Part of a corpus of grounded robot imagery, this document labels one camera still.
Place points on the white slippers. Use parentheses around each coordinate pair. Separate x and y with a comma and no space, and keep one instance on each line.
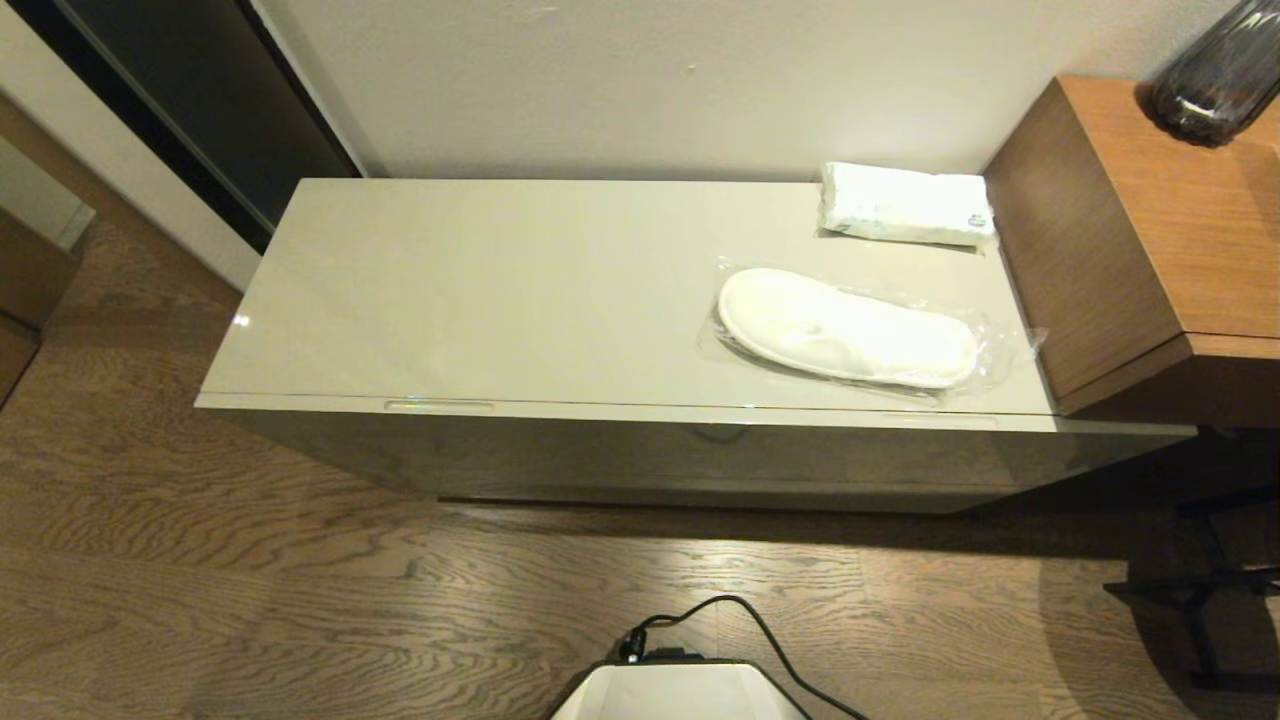
(850,330)

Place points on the white tissue pack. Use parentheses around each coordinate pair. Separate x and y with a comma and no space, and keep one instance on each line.
(905,205)

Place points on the glossy beige drawer cabinet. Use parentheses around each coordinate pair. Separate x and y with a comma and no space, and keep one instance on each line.
(500,300)

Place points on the dark door panel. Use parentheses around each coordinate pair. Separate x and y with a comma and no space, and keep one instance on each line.
(200,100)

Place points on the brown wooden side cabinet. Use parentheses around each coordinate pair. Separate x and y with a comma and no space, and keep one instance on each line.
(1150,230)

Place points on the black chair base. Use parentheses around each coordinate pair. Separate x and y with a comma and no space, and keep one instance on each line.
(1200,590)

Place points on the brown wooden furniture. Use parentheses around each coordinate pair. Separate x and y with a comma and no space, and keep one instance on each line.
(30,280)

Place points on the dark glass vase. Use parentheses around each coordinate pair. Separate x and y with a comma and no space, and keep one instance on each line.
(1215,85)

